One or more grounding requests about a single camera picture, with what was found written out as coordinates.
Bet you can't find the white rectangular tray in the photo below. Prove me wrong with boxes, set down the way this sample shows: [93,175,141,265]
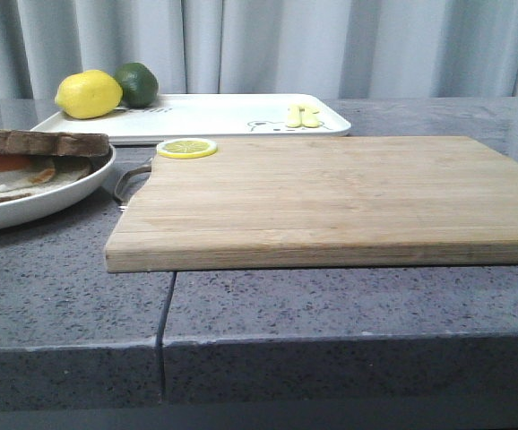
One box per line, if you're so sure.
[34,94,351,146]

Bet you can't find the wooden cutting board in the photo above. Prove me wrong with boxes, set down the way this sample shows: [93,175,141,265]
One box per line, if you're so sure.
[105,136,518,272]

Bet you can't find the yellow plastic knife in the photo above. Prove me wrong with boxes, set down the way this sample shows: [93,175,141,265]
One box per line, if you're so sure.
[299,104,320,128]

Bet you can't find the grey curtain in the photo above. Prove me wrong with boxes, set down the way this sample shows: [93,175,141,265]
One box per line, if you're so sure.
[0,1,518,99]

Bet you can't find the lemon slice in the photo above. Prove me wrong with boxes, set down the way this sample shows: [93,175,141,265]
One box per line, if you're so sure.
[156,138,218,159]

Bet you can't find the white round plate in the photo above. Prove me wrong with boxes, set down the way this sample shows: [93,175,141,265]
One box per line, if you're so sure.
[0,145,117,229]

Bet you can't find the metal cutting board handle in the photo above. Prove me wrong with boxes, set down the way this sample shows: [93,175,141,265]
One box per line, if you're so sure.
[112,158,152,212]

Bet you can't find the yellow lemon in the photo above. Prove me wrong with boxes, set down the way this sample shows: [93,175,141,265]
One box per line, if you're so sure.
[55,70,123,119]

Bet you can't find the fried egg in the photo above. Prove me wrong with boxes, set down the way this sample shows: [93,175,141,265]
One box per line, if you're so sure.
[0,155,56,193]

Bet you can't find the green lime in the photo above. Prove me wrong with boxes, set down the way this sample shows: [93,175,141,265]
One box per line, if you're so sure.
[114,62,159,108]

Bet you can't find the bottom bread slice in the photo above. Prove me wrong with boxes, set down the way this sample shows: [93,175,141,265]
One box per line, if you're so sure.
[0,156,92,202]

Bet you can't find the white bread slice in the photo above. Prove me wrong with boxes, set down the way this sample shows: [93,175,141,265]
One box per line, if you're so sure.
[0,129,110,158]

